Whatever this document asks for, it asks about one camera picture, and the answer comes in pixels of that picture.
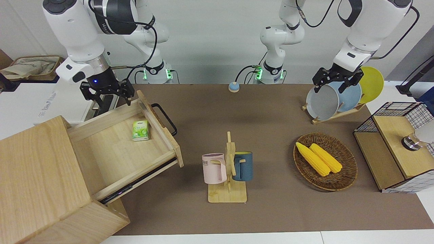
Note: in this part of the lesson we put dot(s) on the small blue round bell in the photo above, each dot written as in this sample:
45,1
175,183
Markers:
234,87

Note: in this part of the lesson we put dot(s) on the tray with beige bag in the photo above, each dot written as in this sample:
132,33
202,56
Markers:
30,67

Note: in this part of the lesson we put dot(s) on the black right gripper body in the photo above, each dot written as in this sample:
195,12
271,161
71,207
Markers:
101,83

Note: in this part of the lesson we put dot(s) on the light blue plate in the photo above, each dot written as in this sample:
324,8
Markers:
349,98

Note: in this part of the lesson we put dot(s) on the yellow corn cob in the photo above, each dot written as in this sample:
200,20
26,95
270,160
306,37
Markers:
313,159
327,158

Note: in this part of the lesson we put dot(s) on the dark blue object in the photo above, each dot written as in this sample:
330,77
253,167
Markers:
428,103

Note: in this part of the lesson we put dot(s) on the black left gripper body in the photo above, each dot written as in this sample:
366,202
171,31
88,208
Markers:
335,73

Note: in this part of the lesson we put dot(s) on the wooden plate rack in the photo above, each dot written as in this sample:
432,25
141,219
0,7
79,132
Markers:
339,114

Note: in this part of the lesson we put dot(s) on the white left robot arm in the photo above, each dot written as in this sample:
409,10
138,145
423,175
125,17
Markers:
366,30

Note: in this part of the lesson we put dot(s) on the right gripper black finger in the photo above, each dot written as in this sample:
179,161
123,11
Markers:
91,94
128,95

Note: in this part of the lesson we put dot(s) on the grey plate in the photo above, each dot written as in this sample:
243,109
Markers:
322,103

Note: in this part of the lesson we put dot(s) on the dark blue mug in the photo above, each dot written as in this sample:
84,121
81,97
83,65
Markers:
244,167

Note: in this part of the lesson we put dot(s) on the pink mug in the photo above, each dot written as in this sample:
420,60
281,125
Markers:
213,169

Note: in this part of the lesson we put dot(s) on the white side cabinet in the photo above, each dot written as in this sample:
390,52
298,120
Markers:
27,105

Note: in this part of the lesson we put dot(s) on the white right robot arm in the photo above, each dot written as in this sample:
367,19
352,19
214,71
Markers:
74,30

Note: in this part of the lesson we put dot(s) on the green tea box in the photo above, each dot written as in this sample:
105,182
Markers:
140,131

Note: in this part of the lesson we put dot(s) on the clear glass cup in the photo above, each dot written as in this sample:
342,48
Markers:
412,142

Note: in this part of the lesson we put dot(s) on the black stand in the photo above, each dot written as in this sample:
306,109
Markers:
405,88

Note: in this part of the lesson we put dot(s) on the brown wicker basket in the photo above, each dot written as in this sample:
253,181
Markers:
342,176

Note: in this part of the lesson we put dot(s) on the light wooden drawer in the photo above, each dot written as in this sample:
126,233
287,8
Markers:
112,152

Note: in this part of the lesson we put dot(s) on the brown table mat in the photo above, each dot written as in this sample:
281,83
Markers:
271,217

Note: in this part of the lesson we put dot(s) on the yellow plate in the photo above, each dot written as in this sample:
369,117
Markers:
373,84

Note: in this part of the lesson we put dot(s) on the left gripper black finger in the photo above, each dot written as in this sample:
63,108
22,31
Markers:
346,85
317,86

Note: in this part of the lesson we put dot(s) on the light wooden cabinet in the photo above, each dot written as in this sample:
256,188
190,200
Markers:
34,176

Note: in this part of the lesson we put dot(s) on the wooden mug rack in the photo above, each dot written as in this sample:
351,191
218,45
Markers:
228,195

